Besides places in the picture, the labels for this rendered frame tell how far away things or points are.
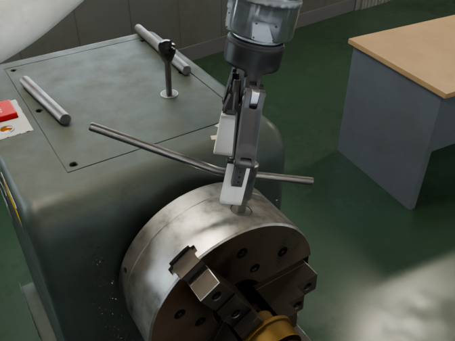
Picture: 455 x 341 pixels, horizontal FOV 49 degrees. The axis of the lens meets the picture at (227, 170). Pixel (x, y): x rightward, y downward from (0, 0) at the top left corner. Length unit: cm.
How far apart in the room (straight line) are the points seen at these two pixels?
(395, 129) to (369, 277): 78
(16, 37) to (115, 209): 39
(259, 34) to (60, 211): 40
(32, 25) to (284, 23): 28
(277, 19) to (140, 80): 55
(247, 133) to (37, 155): 43
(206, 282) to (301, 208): 196
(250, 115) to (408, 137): 205
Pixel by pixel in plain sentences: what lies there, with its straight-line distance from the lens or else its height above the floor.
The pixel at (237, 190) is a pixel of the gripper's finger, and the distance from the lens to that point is 67.
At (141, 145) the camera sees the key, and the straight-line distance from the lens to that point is 71.
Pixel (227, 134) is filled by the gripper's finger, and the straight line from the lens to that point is 78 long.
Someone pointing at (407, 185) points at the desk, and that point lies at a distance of 274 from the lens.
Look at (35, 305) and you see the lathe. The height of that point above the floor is 54.
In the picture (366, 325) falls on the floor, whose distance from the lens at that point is 223.
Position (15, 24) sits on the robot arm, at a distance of 51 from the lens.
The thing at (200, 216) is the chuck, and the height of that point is 123.
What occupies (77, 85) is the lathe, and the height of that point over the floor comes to 126.
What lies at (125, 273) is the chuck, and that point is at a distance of 84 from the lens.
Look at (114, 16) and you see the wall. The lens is 373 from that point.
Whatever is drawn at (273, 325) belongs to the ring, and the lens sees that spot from 78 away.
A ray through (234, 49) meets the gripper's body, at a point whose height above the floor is 150.
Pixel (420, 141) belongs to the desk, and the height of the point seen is 41.
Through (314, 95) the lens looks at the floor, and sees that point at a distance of 370.
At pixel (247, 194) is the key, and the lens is 75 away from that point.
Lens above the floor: 175
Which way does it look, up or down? 37 degrees down
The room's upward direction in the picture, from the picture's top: straight up
